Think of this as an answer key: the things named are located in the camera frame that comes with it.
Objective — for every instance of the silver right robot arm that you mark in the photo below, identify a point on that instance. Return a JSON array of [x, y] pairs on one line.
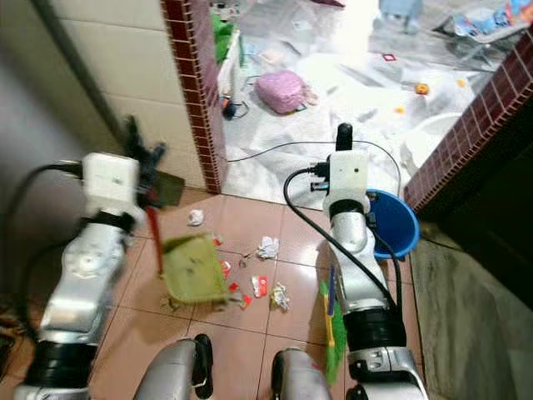
[[362, 267]]

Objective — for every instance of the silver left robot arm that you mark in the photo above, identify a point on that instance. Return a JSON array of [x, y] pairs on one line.
[[83, 267]]

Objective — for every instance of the dark patterned floor rag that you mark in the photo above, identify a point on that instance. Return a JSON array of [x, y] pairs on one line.
[[17, 329]]

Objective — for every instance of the small crumpled white paper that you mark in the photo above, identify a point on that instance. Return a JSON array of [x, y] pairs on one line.
[[196, 217]]

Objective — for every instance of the pink bag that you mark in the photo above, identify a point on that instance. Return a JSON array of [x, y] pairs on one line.
[[283, 92]]

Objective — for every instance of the white round basin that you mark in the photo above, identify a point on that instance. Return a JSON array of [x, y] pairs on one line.
[[429, 137]]

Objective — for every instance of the small red square piece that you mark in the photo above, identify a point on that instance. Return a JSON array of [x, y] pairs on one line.
[[389, 57]]

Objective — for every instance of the small orange toy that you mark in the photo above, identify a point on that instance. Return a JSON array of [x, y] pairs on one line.
[[421, 88]]

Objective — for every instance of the blue plastic basin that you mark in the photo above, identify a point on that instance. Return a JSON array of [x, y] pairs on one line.
[[393, 223]]

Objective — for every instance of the black power adapter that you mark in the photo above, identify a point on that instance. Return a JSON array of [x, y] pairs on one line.
[[232, 108]]

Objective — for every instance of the crumpled white paper ball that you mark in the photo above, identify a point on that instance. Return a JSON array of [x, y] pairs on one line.
[[268, 247]]

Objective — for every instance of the green plastic item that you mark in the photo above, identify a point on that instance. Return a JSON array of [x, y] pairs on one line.
[[223, 37]]

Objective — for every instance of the light blue stool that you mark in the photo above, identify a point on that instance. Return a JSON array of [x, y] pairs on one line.
[[400, 8]]

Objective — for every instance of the torn red wrapper scrap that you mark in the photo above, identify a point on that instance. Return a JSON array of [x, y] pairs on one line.
[[240, 296]]

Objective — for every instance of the red and white wrapper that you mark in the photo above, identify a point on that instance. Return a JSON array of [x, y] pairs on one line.
[[260, 286]]

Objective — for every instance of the crumpled paper with yellow print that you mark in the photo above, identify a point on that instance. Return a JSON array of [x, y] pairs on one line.
[[281, 297]]

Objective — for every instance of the grey tray with toys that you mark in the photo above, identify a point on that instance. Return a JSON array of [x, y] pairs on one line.
[[491, 23]]

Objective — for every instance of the silver left robot leg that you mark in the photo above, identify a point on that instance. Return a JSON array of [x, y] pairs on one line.
[[171, 371]]

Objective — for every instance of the silver robot leg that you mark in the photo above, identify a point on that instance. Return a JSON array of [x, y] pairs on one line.
[[300, 375], [171, 371]]

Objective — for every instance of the silver right robot leg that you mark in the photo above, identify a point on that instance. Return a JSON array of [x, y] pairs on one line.
[[300, 375]]

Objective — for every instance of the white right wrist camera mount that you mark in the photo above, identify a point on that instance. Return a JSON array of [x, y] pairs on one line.
[[349, 177]]

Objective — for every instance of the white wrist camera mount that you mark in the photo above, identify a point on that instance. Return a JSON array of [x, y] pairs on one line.
[[110, 182], [349, 177]]

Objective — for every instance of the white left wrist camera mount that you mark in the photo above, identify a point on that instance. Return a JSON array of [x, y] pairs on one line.
[[110, 182]]

